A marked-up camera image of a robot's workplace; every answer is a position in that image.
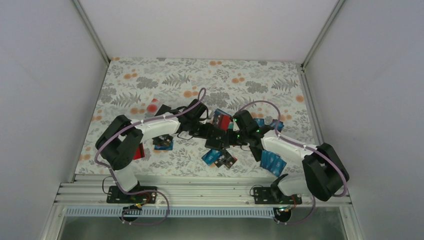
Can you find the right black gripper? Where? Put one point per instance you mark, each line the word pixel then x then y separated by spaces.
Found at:
pixel 231 141

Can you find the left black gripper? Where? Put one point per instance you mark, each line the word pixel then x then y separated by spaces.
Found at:
pixel 209 127

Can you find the black card holder wallet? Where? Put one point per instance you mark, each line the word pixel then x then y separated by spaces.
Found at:
pixel 217 140

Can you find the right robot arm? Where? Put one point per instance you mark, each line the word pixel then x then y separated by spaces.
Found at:
pixel 300 168

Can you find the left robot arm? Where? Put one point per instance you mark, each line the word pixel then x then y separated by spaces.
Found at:
pixel 121 140

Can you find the black card right side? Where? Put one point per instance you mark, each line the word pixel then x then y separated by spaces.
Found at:
pixel 256 152

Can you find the red card black stripe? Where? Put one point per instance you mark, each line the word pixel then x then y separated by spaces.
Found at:
pixel 223 122

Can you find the black card upper left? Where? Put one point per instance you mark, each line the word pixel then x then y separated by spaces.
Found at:
pixel 162 110

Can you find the black card pair front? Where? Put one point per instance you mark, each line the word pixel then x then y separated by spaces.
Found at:
pixel 224 158

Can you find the black VIP card stack left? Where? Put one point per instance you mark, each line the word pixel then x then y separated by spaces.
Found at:
pixel 163 142

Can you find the blue card fan right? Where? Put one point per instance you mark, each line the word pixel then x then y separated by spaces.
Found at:
pixel 272 162

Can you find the translucent red dot card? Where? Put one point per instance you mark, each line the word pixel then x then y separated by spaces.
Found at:
pixel 153 106

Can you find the blue card lower centre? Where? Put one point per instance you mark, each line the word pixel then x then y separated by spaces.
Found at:
pixel 211 156

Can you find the red card left side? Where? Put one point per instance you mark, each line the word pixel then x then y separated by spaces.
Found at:
pixel 139 153

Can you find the floral patterned table mat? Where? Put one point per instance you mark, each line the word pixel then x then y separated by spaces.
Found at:
pixel 269 90

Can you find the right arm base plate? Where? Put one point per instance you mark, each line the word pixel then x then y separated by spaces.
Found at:
pixel 267 196

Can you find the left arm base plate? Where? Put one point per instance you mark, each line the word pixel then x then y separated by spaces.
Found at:
pixel 116 196

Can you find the aluminium rail frame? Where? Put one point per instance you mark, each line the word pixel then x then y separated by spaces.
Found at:
pixel 194 208

